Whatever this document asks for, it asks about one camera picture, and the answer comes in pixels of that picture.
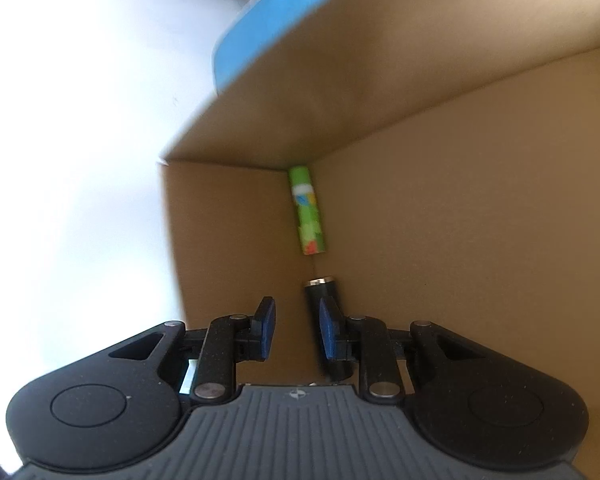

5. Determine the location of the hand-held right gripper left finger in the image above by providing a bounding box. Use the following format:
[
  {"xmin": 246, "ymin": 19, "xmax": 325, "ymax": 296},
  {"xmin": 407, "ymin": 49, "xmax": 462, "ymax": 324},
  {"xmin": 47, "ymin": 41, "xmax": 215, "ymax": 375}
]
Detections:
[{"xmin": 108, "ymin": 296, "xmax": 278, "ymax": 404}]

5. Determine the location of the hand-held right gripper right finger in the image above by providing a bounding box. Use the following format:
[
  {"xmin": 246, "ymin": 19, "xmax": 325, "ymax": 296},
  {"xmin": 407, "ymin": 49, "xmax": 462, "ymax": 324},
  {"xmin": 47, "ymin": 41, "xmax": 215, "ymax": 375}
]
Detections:
[{"xmin": 318, "ymin": 297, "xmax": 487, "ymax": 404}]

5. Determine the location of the black cylinder with metal cap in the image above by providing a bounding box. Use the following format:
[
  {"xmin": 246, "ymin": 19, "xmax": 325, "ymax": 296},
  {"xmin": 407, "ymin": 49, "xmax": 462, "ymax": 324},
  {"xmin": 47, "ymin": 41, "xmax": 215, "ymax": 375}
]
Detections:
[{"xmin": 303, "ymin": 275, "xmax": 354, "ymax": 384}]

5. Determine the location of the brown cardboard box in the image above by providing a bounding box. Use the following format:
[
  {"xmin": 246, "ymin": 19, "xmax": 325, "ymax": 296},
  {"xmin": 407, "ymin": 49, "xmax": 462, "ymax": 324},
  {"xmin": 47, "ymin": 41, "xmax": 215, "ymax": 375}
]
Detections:
[{"xmin": 156, "ymin": 0, "xmax": 600, "ymax": 411}]

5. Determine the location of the green printed tube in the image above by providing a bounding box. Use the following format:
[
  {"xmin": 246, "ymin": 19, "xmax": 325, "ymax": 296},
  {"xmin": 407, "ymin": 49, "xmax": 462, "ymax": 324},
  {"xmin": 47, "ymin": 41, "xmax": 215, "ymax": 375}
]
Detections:
[{"xmin": 287, "ymin": 164, "xmax": 328, "ymax": 257}]

